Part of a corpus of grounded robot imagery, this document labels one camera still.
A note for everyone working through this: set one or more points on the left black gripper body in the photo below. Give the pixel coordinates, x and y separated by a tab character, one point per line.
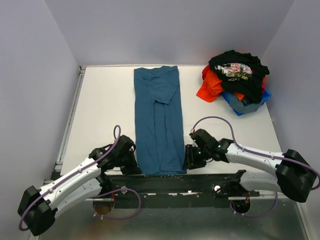
127	163

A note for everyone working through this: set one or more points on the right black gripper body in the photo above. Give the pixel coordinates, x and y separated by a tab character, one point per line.
198	155

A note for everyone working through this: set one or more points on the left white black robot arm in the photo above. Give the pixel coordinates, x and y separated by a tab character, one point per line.
39	207

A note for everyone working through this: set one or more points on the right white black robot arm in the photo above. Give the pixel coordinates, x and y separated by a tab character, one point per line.
283	172

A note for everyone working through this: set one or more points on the grey blue t-shirt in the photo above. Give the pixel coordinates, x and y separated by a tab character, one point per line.
243	106

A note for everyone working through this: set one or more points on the orange t-shirt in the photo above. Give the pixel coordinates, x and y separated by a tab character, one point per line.
211	86

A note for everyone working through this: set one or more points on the blue plastic bin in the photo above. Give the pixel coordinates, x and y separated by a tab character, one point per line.
227	97

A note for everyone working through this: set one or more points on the black floral t-shirt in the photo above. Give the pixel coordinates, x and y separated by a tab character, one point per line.
240	73

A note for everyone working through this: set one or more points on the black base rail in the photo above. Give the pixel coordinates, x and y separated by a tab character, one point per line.
177	191

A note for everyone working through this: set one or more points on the aluminium frame profile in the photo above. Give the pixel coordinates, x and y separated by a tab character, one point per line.
51	98

